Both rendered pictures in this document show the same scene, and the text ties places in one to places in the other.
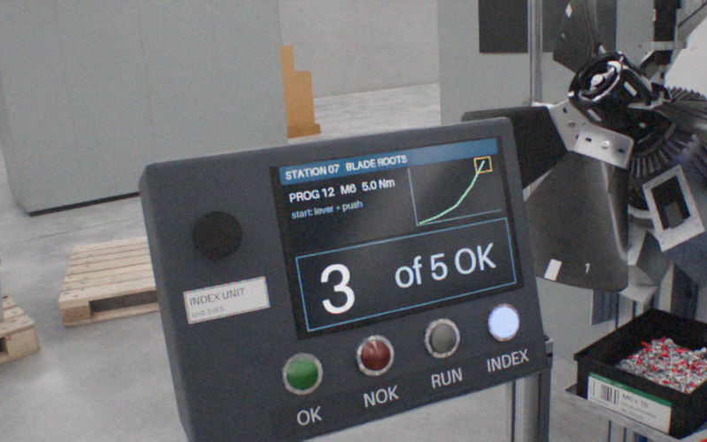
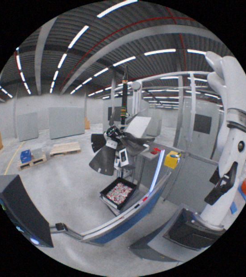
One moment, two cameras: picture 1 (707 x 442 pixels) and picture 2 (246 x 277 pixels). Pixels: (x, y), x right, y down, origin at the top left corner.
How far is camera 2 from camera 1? 54 cm
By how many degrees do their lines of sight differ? 18
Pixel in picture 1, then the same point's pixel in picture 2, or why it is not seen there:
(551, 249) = (99, 166)
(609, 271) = (109, 171)
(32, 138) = (51, 129)
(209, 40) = (75, 116)
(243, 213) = not seen: outside the picture
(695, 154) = not seen: hidden behind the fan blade
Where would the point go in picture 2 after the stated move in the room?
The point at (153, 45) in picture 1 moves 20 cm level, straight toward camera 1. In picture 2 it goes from (67, 117) to (67, 117)
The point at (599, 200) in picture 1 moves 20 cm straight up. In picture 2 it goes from (109, 155) to (109, 131)
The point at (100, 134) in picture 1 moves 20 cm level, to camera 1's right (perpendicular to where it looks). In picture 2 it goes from (60, 128) to (62, 128)
